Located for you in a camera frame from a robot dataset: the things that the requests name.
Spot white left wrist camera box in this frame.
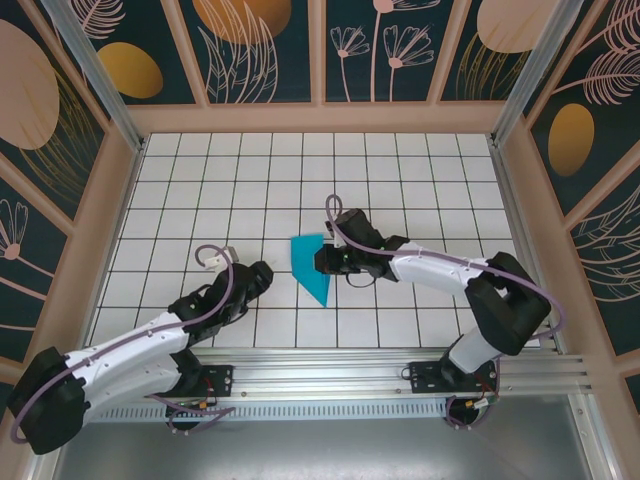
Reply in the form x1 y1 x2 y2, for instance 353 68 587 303
203 245 237 268

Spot aluminium extrusion rail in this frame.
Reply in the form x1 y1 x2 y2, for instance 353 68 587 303
47 346 599 403

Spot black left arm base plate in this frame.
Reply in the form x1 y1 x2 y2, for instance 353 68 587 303
169 363 236 399

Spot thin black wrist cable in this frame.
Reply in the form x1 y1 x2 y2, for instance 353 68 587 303
343 271 377 290

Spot teal cloth sheet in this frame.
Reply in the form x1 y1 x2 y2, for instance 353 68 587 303
289 233 335 308

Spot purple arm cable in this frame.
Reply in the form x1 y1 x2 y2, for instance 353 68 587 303
9 243 237 445
324 193 569 432

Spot grey metal sheet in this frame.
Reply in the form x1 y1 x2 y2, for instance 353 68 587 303
27 394 619 480

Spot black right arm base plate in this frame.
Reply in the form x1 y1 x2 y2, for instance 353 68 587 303
408 360 500 396

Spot aluminium corner post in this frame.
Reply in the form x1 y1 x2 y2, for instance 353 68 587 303
488 0 585 149
38 0 147 154

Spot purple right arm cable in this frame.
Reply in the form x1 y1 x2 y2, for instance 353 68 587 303
324 193 569 432

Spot grey slotted cable duct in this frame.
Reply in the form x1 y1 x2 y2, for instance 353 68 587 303
84 403 451 422

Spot small electronics board with connector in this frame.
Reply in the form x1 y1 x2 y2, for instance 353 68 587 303
462 396 502 415
166 398 221 416

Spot aluminium side rail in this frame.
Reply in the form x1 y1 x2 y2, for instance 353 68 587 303
489 142 571 354

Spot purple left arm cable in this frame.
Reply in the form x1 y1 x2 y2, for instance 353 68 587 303
9 243 237 445

